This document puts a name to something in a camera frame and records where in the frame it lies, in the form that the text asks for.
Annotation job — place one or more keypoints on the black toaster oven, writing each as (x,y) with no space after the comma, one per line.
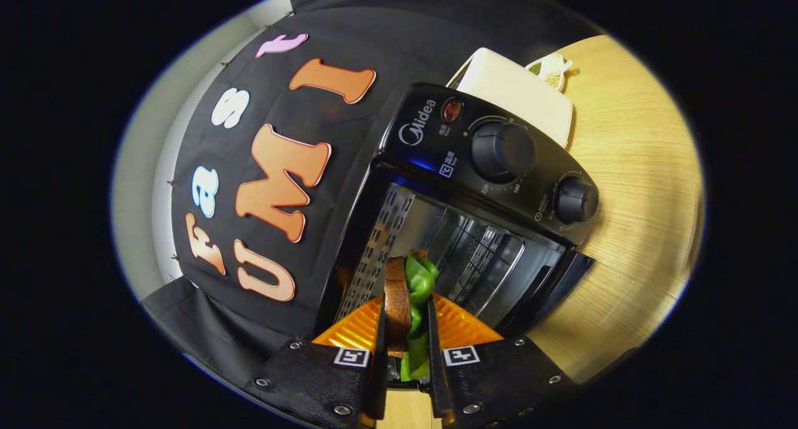
(436,136)

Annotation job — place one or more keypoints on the white dish with grains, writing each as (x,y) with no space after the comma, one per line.
(552,73)

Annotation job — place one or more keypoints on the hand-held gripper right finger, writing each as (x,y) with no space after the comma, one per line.
(435,366)

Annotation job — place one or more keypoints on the white bread toaster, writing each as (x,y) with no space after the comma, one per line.
(517,92)

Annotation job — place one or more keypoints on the bread and lettuce sandwich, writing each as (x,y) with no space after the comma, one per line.
(398,304)

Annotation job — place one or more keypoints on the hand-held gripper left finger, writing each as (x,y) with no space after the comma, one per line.
(379,360)

